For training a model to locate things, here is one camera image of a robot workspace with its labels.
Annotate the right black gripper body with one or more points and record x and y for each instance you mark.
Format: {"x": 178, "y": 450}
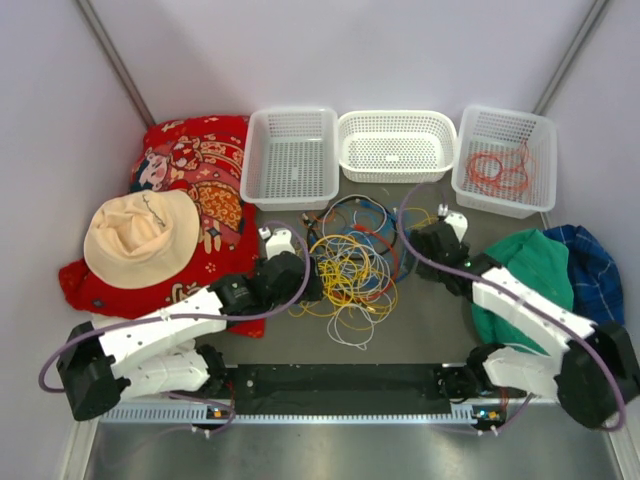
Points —
{"x": 417, "y": 242}

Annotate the red patterned cloth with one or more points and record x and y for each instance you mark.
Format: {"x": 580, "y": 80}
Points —
{"x": 203, "y": 158}

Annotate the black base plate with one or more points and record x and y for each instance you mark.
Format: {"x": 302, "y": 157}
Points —
{"x": 336, "y": 389}

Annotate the middle white perforated basket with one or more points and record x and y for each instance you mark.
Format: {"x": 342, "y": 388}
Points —
{"x": 396, "y": 146}

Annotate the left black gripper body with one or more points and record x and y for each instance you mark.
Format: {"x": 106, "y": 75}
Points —
{"x": 284, "y": 298}

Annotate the green jersey shirt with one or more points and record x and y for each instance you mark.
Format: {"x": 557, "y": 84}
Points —
{"x": 541, "y": 264}

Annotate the blue plaid cloth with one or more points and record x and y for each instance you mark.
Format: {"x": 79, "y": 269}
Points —
{"x": 593, "y": 275}

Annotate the white cloth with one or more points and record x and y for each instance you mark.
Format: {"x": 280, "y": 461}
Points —
{"x": 101, "y": 321}

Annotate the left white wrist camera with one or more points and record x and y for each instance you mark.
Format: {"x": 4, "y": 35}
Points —
{"x": 276, "y": 241}

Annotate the left white mesh basket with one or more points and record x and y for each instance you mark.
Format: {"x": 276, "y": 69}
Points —
{"x": 291, "y": 159}

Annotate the grey slotted cable duct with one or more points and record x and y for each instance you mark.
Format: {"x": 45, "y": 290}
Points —
{"x": 198, "y": 413}

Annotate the beige bucket hat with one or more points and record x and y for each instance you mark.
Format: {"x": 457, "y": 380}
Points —
{"x": 142, "y": 239}

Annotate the white mesh basket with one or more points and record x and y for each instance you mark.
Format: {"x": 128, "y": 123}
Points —
{"x": 291, "y": 159}
{"x": 505, "y": 162}

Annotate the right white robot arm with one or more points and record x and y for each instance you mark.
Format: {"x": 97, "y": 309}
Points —
{"x": 590, "y": 370}

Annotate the right white mesh basket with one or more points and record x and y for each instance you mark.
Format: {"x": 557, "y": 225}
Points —
{"x": 505, "y": 162}

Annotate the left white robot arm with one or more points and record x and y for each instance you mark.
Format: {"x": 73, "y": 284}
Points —
{"x": 101, "y": 366}

